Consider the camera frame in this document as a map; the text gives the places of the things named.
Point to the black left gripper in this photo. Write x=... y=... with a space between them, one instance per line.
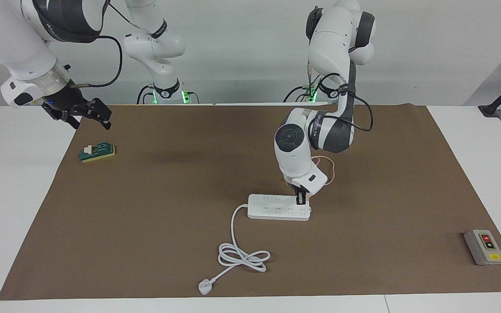
x=298 y=188

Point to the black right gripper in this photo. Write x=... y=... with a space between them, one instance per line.
x=61 y=101

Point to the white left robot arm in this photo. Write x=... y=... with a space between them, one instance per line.
x=320 y=43

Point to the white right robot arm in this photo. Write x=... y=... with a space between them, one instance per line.
x=15 y=43

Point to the white power strip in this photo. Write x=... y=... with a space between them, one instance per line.
x=272 y=208

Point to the green block with white clip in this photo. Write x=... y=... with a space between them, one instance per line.
x=98 y=153

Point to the brown table mat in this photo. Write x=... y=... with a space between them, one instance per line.
x=168 y=208

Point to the grey on-off switch box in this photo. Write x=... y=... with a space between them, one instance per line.
x=484 y=248

